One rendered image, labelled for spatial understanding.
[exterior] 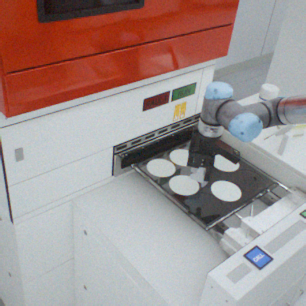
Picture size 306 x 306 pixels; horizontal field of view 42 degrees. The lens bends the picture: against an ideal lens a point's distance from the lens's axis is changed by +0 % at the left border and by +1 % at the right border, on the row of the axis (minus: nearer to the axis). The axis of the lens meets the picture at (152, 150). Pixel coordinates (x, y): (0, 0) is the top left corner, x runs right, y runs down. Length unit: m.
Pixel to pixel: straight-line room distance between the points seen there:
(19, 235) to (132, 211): 0.36
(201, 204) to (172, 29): 0.54
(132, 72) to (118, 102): 0.13
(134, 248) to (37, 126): 0.45
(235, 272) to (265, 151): 0.56
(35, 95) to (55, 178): 0.34
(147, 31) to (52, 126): 0.37
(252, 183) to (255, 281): 0.46
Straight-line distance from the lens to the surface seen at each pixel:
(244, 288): 1.03
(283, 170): 1.46
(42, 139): 1.16
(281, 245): 1.16
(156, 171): 1.37
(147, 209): 1.35
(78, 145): 1.24
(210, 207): 1.28
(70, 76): 1.05
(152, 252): 1.23
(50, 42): 0.99
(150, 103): 1.35
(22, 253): 1.42
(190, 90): 1.47
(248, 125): 1.04
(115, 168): 1.39
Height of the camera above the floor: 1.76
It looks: 36 degrees down
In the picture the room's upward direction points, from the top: 7 degrees clockwise
